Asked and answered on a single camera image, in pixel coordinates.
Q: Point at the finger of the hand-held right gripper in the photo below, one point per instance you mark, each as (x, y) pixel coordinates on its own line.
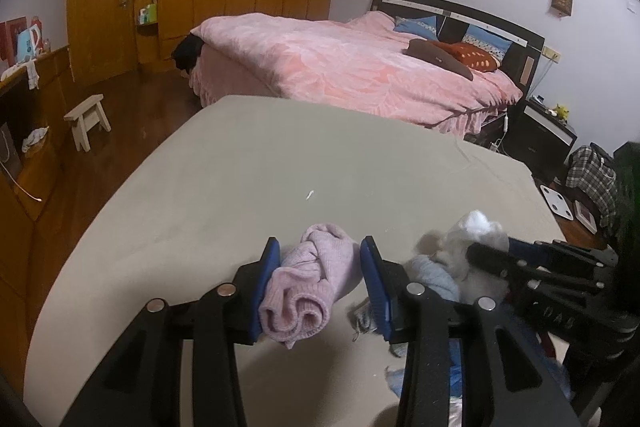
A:
(522, 247)
(492, 257)

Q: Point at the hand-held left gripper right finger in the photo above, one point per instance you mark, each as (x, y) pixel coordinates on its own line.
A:
(377, 297)

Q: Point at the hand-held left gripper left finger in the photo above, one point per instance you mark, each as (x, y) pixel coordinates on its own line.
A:
(267, 287)

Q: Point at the white fluffy sock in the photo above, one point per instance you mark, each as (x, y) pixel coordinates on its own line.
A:
(475, 224)

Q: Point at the pink sock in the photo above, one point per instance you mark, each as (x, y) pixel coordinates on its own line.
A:
(310, 287)

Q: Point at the grey fabric scrap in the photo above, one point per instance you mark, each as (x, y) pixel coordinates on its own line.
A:
(361, 319)

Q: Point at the white bathroom scale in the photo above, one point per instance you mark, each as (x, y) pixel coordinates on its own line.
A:
(556, 203)

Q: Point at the white scale with red centre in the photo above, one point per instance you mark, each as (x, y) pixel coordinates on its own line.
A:
(585, 216)

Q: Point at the plaid cloth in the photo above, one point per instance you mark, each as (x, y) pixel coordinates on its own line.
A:
(592, 179)

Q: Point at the black and white nightstand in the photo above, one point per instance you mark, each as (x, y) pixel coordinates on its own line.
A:
(537, 142)

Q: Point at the dark green patterned curtain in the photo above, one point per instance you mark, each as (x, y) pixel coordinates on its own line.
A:
(627, 187)

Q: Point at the beige tablecloth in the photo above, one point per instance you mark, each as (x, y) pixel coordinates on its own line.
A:
(250, 167)

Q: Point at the yellow plush toy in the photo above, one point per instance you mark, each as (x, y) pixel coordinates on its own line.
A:
(560, 112)

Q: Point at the red dotted pillow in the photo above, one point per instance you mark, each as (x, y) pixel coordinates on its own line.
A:
(475, 56)

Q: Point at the blue pillow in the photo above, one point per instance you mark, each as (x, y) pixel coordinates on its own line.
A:
(415, 27)
(492, 44)

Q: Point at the dark wooden bed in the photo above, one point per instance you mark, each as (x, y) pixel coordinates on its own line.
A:
(520, 42)

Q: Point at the brown cushion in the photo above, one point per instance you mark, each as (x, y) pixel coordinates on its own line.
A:
(435, 54)

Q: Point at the pink patterned blanket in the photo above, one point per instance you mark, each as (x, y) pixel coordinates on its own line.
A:
(325, 62)

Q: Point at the dark cloth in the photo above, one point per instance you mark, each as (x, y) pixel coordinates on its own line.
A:
(187, 52)

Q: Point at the white wooden stool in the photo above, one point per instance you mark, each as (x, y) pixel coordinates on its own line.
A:
(87, 112)

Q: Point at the crumpled white cloth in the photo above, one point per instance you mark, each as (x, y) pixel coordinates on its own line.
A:
(35, 138)

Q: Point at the green bottle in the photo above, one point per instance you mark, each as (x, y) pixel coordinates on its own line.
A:
(151, 13)

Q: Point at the wooden desk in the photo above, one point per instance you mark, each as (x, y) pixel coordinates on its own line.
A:
(50, 72)

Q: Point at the white hanging cloth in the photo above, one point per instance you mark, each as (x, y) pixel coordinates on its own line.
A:
(33, 74)

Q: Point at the wooden door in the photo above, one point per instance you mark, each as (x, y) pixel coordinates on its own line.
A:
(100, 17)

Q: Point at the light blue kettle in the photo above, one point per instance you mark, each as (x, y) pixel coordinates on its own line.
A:
(29, 42)

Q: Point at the wall socket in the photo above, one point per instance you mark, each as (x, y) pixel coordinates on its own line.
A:
(551, 54)

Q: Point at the red photo frame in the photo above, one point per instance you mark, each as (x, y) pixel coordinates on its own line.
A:
(10, 39)

